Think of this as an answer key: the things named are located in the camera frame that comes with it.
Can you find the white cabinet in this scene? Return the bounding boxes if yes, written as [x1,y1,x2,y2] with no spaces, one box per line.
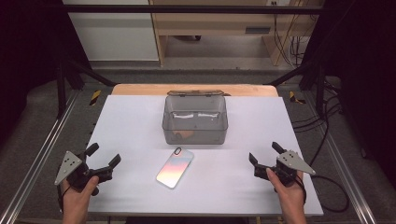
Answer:
[61,0,160,62]

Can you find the person's right hand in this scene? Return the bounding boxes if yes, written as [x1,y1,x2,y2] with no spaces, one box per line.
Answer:
[265,167,306,215]

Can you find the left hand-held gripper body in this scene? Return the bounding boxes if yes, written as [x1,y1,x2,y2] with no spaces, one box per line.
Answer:
[54,150,114,189]

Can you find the wooden desk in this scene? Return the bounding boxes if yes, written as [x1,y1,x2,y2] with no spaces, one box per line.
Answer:
[148,0,325,67]

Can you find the clear grey plastic box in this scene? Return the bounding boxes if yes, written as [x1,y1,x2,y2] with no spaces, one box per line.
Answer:
[161,89,229,146]

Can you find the yellow black floor tape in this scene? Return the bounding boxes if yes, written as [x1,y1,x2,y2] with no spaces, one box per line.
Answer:
[289,91,307,105]
[89,90,103,107]

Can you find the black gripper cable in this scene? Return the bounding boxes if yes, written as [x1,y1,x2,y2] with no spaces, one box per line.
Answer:
[310,174,350,215]

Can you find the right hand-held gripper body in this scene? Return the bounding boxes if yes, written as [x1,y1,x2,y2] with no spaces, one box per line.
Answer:
[253,150,317,189]

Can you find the hanging desk cables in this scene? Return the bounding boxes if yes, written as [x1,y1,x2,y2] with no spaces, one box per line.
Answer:
[272,12,313,68]

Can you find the black frame crossbar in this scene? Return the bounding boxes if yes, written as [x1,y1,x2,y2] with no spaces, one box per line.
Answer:
[61,4,325,15]

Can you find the black floor cables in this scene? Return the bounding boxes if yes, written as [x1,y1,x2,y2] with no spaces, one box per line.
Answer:
[291,77,343,166]

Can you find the black frame strut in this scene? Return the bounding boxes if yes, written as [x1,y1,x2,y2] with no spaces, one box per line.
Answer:
[55,58,118,119]
[266,60,327,118]

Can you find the iridescent phone case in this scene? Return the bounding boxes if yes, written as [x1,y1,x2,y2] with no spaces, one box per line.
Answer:
[155,147,195,189]

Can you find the white table board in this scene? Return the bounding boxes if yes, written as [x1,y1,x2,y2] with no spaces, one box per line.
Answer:
[87,94,324,217]

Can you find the orange object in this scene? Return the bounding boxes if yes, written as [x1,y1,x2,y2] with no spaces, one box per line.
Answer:
[173,130,197,142]

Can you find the wooden table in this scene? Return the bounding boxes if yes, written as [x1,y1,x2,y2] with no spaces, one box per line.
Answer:
[110,83,279,98]

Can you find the person's left hand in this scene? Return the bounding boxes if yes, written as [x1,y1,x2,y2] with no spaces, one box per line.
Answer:
[61,175,100,216]

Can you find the aluminium frame rail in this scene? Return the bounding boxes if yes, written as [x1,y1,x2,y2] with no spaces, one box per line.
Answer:
[0,90,79,224]
[302,92,378,224]

